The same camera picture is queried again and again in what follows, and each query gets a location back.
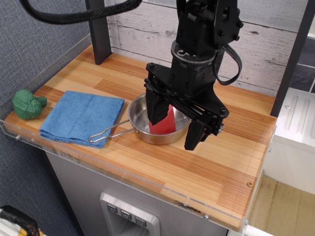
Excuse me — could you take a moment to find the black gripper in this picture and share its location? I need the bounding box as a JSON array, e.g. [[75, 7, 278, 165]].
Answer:
[[145, 52, 229, 150]]

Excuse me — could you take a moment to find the blue cloth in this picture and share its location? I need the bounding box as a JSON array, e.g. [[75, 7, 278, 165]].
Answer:
[[39, 90, 125, 148]]

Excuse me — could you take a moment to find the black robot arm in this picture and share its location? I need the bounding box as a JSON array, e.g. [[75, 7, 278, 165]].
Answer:
[[145, 0, 243, 150]]

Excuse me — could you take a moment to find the red plastic cup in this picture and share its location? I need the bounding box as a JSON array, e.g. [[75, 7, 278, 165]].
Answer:
[[149, 105, 176, 135]]

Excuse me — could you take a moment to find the small steel pan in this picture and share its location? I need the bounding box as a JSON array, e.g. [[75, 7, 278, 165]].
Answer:
[[89, 94, 191, 145]]

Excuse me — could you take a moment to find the silver dispenser panel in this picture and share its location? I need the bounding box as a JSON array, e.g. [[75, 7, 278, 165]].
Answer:
[[99, 192, 160, 236]]

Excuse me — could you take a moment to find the grey toy fridge cabinet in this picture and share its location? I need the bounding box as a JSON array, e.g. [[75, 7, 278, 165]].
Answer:
[[47, 153, 228, 236]]

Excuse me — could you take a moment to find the white toy sink counter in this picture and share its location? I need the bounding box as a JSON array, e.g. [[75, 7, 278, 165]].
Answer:
[[263, 88, 315, 194]]

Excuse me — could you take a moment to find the clear acrylic table guard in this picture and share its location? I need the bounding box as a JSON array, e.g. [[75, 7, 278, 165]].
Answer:
[[5, 30, 276, 231]]

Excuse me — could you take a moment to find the green toy broccoli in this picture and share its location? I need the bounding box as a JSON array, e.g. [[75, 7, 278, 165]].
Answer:
[[12, 89, 47, 120]]

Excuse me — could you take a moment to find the yellow black object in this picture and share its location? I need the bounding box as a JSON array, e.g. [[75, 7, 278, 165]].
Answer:
[[0, 206, 44, 236]]

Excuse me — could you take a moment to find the dark right frame post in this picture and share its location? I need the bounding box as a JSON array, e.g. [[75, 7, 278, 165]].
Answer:
[[270, 0, 315, 117]]

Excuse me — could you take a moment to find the black braided cable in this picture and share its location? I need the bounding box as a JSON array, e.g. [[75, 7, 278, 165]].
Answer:
[[19, 0, 143, 25]]

